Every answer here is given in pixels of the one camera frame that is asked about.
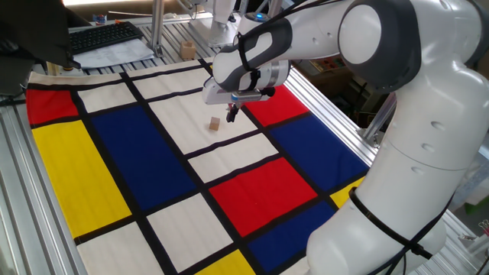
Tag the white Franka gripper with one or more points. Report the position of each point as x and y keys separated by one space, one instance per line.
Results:
x=216 y=97

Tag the small wooden block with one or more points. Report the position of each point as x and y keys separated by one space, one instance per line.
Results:
x=214 y=124

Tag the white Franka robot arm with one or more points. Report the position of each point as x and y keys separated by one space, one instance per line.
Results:
x=420 y=114

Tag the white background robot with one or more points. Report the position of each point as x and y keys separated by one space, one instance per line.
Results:
x=221 y=19

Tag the Mondrian pattern cloth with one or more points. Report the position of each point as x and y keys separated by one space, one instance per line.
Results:
x=114 y=160

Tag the white paper sheets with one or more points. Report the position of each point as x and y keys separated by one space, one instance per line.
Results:
x=118 y=53

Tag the black keyboard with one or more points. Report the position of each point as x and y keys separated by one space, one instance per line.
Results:
x=103 y=36

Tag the small red blue can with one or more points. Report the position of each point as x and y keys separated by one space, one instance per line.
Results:
x=100 y=20

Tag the black monitor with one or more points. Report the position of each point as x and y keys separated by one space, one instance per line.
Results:
x=30 y=30

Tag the binder clip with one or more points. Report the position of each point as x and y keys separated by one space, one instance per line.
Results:
x=484 y=227

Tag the aluminium frame post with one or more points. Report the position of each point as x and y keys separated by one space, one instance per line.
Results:
x=157 y=26

